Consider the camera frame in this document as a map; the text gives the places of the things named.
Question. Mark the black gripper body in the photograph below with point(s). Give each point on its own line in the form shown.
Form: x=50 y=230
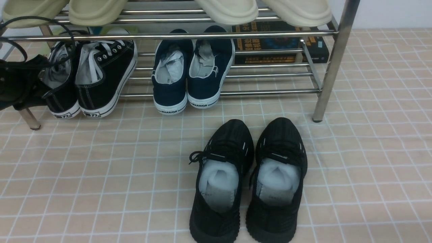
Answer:
x=20 y=86

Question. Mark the black canvas sneaker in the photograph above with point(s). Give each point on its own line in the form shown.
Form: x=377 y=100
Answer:
x=61 y=98
x=104 y=68

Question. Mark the silver metal shoe rack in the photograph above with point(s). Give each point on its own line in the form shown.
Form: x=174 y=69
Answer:
x=339 y=31

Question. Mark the beige slipper far left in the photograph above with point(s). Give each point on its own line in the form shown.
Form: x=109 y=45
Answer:
x=48 y=9

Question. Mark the beige slipper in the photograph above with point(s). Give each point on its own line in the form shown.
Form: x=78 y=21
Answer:
x=95 y=12
x=48 y=9

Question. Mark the tan checkered floor mat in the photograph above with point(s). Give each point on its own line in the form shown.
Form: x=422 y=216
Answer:
x=127 y=178

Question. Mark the navy canvas sneaker left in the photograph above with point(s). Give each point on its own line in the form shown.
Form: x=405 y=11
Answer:
x=170 y=73

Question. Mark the navy canvas sneaker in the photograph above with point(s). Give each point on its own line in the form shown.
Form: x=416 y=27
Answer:
x=210 y=64
x=170 y=73

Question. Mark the navy canvas sneaker right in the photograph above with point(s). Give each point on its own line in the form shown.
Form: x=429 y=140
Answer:
x=210 y=64

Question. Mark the black knit sneaker left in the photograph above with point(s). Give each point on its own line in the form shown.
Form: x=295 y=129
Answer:
x=223 y=164

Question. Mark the black knit sneaker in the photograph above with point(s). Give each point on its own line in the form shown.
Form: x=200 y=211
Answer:
x=277 y=183
x=223 y=164

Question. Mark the cream slipper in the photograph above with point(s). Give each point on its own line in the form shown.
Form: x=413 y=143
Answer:
x=302 y=13
x=230 y=12

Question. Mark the black knit sneaker right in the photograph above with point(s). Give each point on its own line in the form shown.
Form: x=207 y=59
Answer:
x=277 y=183

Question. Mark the cream slipper far right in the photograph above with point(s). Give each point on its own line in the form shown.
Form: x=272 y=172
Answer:
x=302 y=13

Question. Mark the black and gold book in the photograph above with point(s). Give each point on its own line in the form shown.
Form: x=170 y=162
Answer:
x=273 y=46

